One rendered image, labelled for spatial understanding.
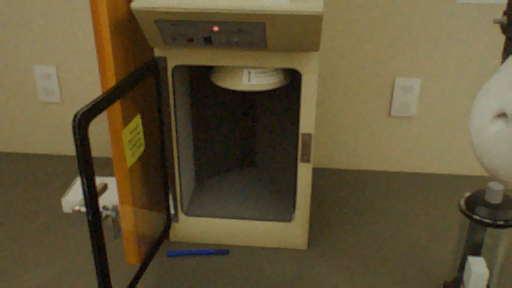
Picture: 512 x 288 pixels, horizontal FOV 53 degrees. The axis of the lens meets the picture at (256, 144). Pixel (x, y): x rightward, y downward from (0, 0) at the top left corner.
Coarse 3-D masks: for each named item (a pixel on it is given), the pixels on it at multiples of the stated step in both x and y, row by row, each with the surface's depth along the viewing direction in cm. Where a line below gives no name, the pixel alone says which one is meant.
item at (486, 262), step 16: (464, 208) 93; (464, 224) 94; (480, 224) 90; (464, 240) 95; (480, 240) 92; (496, 240) 91; (464, 256) 96; (480, 256) 94; (496, 256) 93; (448, 272) 103; (464, 272) 97; (480, 272) 95; (496, 272) 95
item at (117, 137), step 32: (128, 96) 89; (96, 128) 79; (128, 128) 90; (96, 160) 80; (128, 160) 91; (160, 160) 106; (128, 192) 93; (160, 192) 108; (128, 224) 94; (160, 224) 110; (96, 256) 83; (128, 256) 95
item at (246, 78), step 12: (216, 72) 108; (228, 72) 105; (240, 72) 104; (252, 72) 103; (264, 72) 104; (276, 72) 105; (288, 72) 109; (216, 84) 107; (228, 84) 105; (240, 84) 104; (252, 84) 104; (264, 84) 104; (276, 84) 105
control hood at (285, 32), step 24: (144, 0) 87; (168, 0) 87; (192, 0) 87; (216, 0) 87; (240, 0) 88; (312, 0) 88; (144, 24) 90; (288, 24) 87; (312, 24) 86; (216, 48) 96; (240, 48) 96; (288, 48) 95; (312, 48) 94
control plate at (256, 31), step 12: (156, 24) 90; (168, 24) 90; (180, 24) 89; (192, 24) 89; (204, 24) 89; (216, 24) 88; (228, 24) 88; (240, 24) 88; (252, 24) 88; (264, 24) 87; (168, 36) 93; (180, 36) 93; (192, 36) 93; (204, 36) 92; (216, 36) 92; (228, 36) 92; (240, 36) 92; (252, 36) 91; (264, 36) 91; (264, 48) 95
